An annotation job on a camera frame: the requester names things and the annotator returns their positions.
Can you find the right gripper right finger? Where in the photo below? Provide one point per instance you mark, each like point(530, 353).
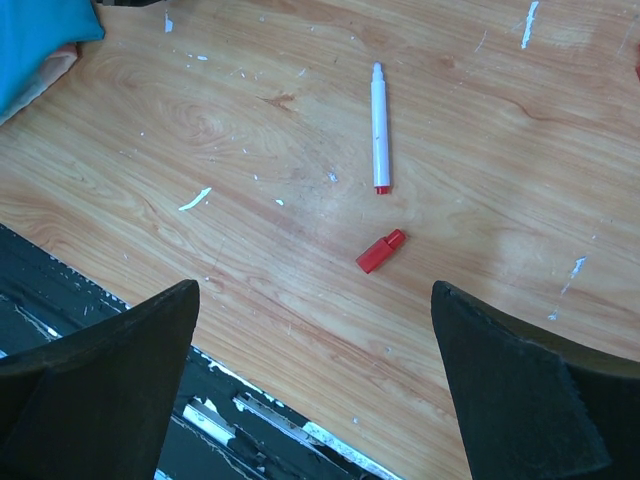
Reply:
point(531, 404)

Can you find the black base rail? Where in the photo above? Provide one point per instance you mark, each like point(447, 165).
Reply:
point(221, 425)

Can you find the white pen red end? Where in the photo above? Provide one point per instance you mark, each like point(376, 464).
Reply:
point(379, 123)

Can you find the teal cloth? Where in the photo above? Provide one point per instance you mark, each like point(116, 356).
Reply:
point(39, 44)

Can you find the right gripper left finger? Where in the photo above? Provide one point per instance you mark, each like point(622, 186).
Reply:
point(96, 404)

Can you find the red marker cap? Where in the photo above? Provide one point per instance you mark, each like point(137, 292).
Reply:
point(380, 251)

